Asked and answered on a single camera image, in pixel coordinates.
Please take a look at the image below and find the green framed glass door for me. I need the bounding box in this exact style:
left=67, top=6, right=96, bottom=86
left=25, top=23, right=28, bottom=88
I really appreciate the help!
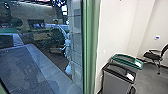
left=81, top=0, right=102, bottom=94

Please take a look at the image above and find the grey indoor trash bin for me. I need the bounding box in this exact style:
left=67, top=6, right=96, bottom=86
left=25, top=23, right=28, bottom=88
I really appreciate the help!
left=101, top=62, right=137, bottom=94

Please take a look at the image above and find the black office chair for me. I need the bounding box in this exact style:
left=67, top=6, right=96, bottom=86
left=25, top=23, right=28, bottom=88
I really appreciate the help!
left=142, top=42, right=168, bottom=76

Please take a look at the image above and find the small blue wall plate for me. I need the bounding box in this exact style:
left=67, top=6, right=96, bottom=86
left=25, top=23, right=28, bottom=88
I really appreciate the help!
left=154, top=35, right=161, bottom=41

